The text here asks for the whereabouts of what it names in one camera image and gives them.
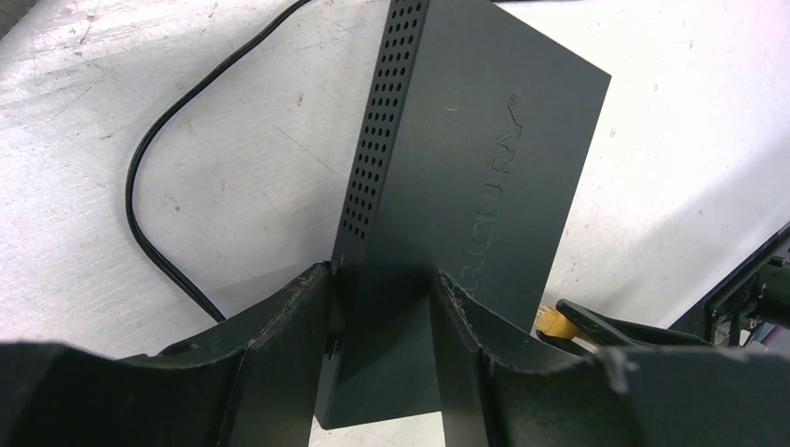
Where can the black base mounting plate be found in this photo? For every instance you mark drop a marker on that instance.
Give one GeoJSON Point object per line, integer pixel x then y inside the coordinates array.
{"type": "Point", "coordinates": [729, 296]}

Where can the black network switch box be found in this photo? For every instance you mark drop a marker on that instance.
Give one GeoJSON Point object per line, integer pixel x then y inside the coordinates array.
{"type": "Point", "coordinates": [475, 132]}

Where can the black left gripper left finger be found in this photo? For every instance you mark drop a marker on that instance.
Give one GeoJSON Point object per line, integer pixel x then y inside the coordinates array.
{"type": "Point", "coordinates": [251, 380]}

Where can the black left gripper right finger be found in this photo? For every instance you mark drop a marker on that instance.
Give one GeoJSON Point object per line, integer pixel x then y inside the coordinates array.
{"type": "Point", "coordinates": [500, 386]}

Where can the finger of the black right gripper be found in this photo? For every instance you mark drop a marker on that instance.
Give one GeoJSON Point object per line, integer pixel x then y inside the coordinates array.
{"type": "Point", "coordinates": [560, 324]}

